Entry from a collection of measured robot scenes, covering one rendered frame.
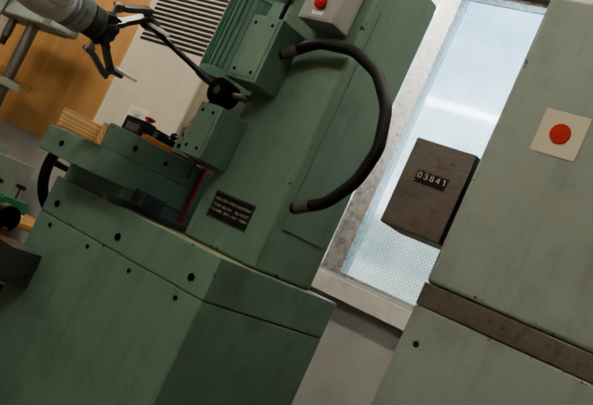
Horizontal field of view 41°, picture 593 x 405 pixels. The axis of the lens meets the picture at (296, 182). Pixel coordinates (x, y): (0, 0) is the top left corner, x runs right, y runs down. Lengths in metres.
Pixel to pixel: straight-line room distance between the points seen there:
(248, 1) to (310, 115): 0.42
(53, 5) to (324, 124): 0.63
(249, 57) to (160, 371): 0.67
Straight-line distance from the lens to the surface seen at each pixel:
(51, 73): 4.64
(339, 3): 1.66
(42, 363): 1.81
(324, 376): 3.11
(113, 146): 1.74
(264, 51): 1.68
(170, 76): 3.58
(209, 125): 1.68
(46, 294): 1.85
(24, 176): 4.24
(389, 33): 1.75
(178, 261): 1.59
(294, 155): 1.63
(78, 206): 1.85
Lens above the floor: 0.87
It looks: 5 degrees up
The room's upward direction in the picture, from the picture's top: 25 degrees clockwise
